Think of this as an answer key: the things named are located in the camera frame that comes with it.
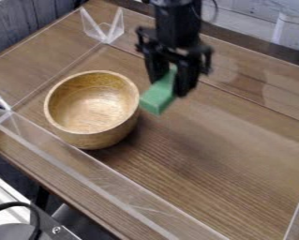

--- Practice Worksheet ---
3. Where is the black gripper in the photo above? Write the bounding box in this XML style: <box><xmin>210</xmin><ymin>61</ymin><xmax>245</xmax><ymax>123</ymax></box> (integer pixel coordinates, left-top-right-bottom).
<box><xmin>135</xmin><ymin>0</ymin><xmax>213</xmax><ymax>98</ymax></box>

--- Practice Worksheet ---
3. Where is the green rectangular block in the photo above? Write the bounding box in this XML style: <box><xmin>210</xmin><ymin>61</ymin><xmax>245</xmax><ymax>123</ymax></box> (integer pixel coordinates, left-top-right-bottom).
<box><xmin>139</xmin><ymin>66</ymin><xmax>177</xmax><ymax>115</ymax></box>

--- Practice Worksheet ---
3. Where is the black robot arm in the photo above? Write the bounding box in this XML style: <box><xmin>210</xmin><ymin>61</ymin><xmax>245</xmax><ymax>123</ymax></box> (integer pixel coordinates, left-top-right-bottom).
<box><xmin>135</xmin><ymin>0</ymin><xmax>213</xmax><ymax>98</ymax></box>

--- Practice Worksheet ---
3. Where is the brown wooden bowl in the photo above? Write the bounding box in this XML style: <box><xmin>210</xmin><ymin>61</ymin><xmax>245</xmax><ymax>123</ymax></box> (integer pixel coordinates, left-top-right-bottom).
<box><xmin>45</xmin><ymin>70</ymin><xmax>139</xmax><ymax>150</ymax></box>

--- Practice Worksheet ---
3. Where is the white container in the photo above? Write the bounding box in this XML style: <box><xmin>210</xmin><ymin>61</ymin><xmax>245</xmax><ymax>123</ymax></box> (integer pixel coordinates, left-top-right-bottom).
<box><xmin>272</xmin><ymin>12</ymin><xmax>299</xmax><ymax>51</ymax></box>

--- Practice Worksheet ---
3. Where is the clear acrylic corner bracket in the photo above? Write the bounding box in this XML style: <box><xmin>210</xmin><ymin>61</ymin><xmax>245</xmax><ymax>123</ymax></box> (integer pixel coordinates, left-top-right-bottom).
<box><xmin>81</xmin><ymin>7</ymin><xmax>125</xmax><ymax>44</ymax></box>

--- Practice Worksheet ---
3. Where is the clear acrylic front wall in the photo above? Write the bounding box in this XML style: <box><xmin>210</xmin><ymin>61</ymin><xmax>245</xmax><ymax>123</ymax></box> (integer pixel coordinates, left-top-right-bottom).
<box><xmin>0</xmin><ymin>110</ymin><xmax>229</xmax><ymax>240</ymax></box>

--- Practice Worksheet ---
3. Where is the grey metal bracket with screw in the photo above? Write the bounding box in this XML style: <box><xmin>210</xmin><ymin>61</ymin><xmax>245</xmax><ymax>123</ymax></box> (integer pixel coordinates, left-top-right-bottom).
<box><xmin>30</xmin><ymin>211</ymin><xmax>82</xmax><ymax>240</ymax></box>

